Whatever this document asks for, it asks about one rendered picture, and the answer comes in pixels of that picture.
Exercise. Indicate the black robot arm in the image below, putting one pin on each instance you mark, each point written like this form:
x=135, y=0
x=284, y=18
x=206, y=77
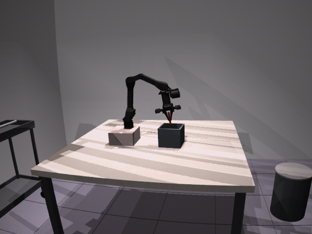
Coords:
x=166, y=92

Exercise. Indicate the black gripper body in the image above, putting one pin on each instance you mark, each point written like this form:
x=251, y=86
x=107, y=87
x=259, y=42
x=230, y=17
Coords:
x=167, y=102

